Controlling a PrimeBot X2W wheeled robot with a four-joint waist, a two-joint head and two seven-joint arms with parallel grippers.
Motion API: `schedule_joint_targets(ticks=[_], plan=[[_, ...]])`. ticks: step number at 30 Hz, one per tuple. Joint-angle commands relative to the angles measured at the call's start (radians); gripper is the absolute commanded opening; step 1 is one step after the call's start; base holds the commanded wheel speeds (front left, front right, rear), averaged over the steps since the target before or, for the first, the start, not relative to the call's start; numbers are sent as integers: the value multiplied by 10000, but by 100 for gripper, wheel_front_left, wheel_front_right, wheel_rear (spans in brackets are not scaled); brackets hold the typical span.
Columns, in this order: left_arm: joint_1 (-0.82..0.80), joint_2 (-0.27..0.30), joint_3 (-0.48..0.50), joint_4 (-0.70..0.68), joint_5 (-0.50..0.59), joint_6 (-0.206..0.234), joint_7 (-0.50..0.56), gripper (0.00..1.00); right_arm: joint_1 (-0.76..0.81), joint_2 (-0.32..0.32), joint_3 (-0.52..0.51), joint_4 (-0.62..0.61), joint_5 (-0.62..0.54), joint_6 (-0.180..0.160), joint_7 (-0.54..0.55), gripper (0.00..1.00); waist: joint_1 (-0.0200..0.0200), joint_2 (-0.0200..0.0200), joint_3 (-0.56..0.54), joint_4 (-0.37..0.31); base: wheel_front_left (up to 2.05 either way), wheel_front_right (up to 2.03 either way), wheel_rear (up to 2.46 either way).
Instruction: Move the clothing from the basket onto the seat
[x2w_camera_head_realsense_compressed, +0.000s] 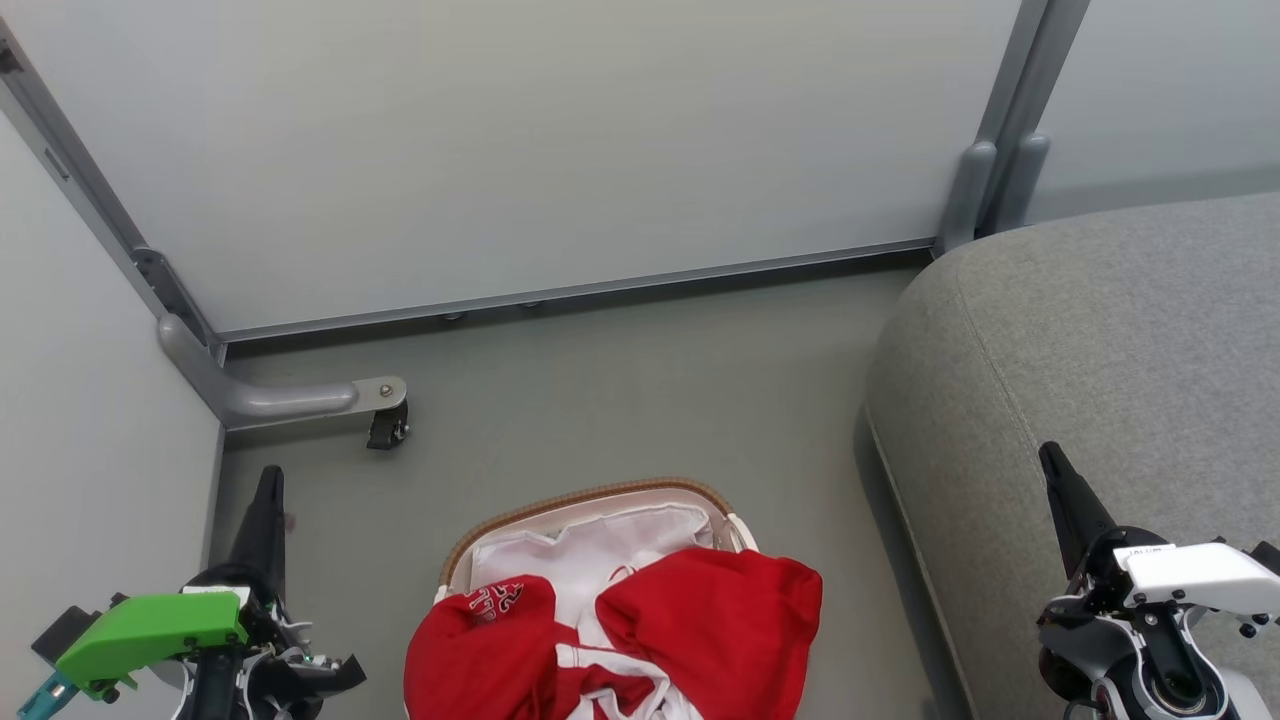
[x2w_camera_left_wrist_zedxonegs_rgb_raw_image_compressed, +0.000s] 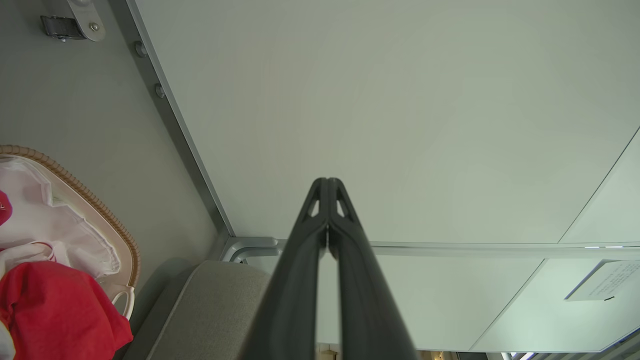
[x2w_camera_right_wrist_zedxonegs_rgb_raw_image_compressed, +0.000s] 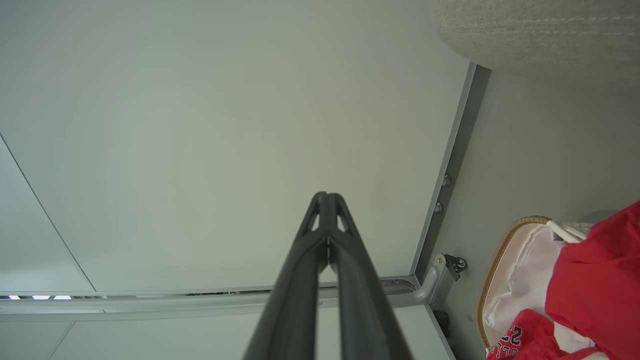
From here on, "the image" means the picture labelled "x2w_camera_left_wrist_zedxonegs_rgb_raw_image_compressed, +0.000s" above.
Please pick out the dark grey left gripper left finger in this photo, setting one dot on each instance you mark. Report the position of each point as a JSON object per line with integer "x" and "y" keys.
{"x": 290, "y": 290}

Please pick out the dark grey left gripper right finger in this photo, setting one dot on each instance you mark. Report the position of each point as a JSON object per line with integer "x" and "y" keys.
{"x": 365, "y": 300}

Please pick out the red jersey with white trim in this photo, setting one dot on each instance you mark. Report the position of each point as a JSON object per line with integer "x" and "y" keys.
{"x": 55, "y": 310}

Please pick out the red shorts with white stripes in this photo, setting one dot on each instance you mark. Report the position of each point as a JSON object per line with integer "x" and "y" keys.
{"x": 4, "y": 207}

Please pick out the grey sofa cushion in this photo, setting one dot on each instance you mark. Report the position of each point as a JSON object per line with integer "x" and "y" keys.
{"x": 210, "y": 315}

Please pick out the white lined laundry basket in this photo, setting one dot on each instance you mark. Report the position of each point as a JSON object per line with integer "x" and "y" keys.
{"x": 55, "y": 225}

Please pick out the grey curved frame tube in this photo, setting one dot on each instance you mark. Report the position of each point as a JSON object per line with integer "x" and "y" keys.
{"x": 245, "y": 246}

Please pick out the grey aluminium wall rail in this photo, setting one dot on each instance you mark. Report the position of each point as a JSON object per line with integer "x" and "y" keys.
{"x": 175, "y": 115}

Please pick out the round rail bolt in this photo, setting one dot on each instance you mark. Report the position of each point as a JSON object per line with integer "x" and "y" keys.
{"x": 140, "y": 48}
{"x": 159, "y": 91}

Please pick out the white paper wall label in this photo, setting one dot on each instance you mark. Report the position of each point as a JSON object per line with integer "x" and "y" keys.
{"x": 607, "y": 280}

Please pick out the metal bracket with dark block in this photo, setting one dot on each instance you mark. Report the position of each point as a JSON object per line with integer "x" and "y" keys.
{"x": 75, "y": 22}

